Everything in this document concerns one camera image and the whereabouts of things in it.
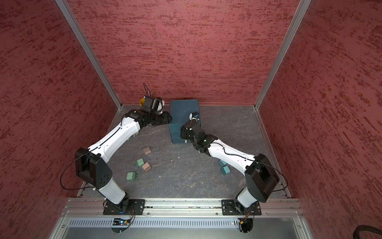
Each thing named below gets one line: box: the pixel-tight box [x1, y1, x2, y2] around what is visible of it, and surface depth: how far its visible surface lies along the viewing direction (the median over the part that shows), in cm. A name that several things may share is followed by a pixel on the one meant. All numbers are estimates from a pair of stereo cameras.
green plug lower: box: [126, 171, 137, 181], surface depth 84 cm
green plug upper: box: [135, 157, 145, 167], surface depth 89 cm
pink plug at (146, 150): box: [142, 146, 152, 155], surface depth 93 cm
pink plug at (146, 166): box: [141, 161, 152, 172], surface depth 88 cm
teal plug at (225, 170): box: [220, 165, 232, 176], surface depth 87 cm
